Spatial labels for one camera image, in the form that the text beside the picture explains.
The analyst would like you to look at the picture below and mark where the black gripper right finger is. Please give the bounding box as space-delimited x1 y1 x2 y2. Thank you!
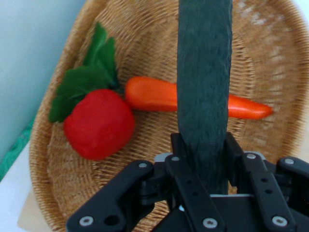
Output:
225 131 309 232

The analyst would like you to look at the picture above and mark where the woven wicker basket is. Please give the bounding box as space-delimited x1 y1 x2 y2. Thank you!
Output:
28 0 309 232

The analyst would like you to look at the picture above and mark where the light wooden board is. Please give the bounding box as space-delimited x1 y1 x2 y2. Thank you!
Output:
17 192 64 232

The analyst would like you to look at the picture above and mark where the green cloth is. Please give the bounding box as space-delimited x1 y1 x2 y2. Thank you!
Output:
0 117 36 181

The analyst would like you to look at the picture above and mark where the orange carrot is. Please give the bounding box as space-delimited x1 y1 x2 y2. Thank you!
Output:
125 76 274 120

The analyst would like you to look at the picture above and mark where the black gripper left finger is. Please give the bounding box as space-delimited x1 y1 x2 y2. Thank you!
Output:
66 132 226 232

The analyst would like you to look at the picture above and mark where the dark green cucumber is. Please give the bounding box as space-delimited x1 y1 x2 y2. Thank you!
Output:
177 0 234 195

